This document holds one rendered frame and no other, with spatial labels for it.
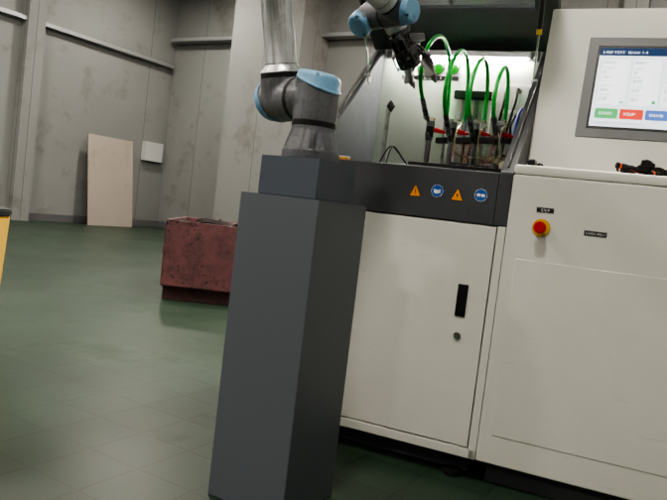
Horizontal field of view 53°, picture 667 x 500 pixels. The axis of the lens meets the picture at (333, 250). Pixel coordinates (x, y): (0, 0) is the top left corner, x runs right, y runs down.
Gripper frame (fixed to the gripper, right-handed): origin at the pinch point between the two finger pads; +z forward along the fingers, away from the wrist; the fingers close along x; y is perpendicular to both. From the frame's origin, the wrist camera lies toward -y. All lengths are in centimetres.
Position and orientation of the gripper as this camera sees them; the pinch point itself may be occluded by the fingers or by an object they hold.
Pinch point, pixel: (424, 81)
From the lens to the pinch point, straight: 230.8
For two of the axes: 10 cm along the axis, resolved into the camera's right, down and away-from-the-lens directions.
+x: 8.1, -0.9, -5.8
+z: 4.5, 7.4, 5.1
